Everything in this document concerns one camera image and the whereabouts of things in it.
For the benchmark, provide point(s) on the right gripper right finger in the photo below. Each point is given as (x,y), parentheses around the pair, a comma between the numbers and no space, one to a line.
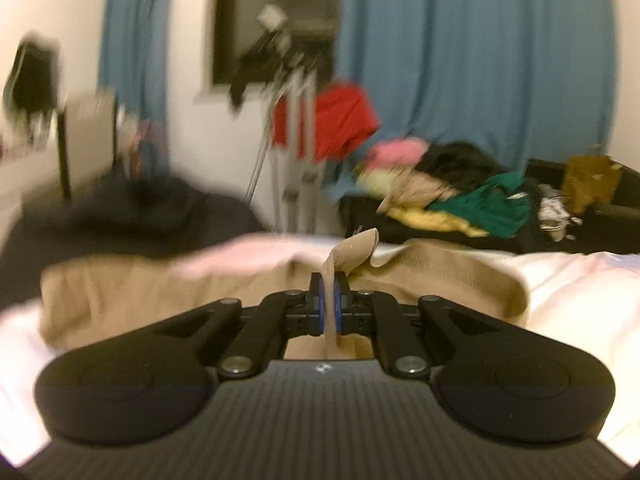
(380,317)

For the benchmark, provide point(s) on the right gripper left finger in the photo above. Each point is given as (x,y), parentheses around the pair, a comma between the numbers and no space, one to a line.
(267,329)

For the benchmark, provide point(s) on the yellow garment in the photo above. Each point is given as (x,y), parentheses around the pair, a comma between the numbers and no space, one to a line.
(435,221)

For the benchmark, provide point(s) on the beige patterned garment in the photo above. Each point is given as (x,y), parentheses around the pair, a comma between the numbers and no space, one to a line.
(403,187)

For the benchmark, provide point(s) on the pink garment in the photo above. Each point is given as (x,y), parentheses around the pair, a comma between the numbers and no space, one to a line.
(406,152)

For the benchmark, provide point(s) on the green garment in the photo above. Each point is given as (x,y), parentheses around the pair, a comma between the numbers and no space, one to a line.
(500,206)

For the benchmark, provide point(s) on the black garment on pile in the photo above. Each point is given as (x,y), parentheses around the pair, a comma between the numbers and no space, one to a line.
(461,165)

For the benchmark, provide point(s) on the red garment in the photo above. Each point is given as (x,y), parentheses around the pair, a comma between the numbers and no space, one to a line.
(344,120)

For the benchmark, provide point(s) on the black white patterned garment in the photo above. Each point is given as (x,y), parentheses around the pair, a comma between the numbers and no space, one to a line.
(553,217)

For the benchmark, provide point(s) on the grey tripod stand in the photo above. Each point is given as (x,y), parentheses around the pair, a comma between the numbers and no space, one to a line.
(289,85)

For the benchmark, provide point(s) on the pastel bed duvet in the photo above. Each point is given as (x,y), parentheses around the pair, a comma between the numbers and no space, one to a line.
(590,302)

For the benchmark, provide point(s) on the brown paper bag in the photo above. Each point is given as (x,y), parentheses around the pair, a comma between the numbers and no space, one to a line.
(589,181)

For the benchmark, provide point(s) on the grey chair back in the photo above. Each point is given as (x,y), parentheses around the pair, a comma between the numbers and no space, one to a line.
(86,139)

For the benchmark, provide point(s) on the blue left curtain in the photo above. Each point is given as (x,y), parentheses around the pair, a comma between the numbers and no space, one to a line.
(133,55)

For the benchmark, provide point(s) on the blue curtain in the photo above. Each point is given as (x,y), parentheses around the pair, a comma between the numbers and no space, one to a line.
(133,55)
(520,79)

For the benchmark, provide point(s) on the blue right curtain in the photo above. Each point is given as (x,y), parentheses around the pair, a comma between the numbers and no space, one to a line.
(520,79)

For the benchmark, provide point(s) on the white dresser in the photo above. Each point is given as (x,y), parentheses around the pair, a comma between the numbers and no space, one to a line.
(23,180)

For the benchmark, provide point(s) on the dark window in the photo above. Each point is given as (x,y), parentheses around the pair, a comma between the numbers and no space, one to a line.
(236,25)

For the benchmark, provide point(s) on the black framed mirror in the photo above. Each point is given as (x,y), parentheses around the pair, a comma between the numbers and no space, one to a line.
(31,88)

